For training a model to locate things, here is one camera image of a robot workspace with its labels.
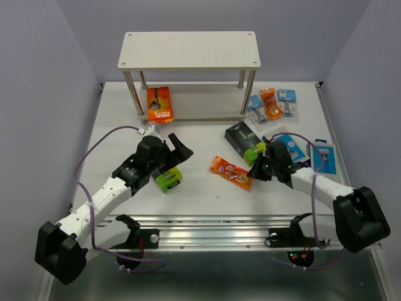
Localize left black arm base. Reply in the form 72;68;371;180
110;214;160;250

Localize orange razor bag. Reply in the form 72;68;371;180
210;156;251;191
259;88;283;120

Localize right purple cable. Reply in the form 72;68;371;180
269;132;347;271

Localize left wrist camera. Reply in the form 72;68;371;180
137;122;161;139

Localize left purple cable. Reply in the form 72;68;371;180
76;125;166;273

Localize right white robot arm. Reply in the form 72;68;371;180
247;141;391;253

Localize white two-tier shelf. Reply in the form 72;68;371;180
118;31;261;124

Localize blue blister razor pack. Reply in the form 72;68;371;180
247;95;276;132
277;88;299;123

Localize blue razor pack middle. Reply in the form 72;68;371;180
262;126;310;167

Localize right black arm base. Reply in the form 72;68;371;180
264;213;318;248

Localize blue blister razor pack right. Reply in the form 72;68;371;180
277;88;299;123

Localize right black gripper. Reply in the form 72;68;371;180
245;152;278;181

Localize black green razor box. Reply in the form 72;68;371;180
154;167;183;193
224;121;266;166

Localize orange razor bag bottom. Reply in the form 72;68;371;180
210;156;251;191

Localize aluminium rail frame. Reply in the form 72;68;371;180
71;82;335;251

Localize purple cable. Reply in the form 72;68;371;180
269;132;347;271
76;125;166;273

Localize blue blister razor pack left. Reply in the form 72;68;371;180
247;95;276;132

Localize orange razor bag top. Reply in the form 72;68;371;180
259;88;283;120

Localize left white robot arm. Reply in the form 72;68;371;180
34;134;193;285

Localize blue razor pack far right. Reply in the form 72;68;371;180
308;139;340;182

